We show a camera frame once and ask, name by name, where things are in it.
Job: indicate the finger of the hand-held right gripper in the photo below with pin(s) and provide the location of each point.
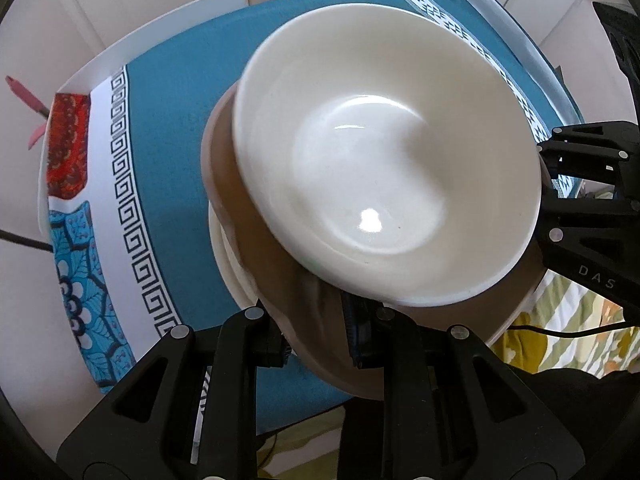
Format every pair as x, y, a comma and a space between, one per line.
590, 150
580, 250

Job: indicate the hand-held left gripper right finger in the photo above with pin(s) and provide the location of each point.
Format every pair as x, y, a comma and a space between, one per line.
352, 330

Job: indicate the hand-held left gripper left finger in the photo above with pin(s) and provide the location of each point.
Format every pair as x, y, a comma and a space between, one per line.
272, 345

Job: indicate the large white plate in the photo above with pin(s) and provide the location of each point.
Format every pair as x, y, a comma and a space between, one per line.
241, 275

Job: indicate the brown bowl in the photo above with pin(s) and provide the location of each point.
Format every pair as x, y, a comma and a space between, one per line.
232, 180

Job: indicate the small white bowl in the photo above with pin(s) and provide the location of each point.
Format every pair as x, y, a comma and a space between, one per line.
380, 160

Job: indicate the floral blanket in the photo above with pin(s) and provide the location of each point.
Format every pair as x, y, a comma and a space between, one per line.
565, 310

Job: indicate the black perforated object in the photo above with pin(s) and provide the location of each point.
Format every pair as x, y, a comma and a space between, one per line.
622, 45

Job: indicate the teal patterned tablecloth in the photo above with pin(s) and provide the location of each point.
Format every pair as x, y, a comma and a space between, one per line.
165, 160

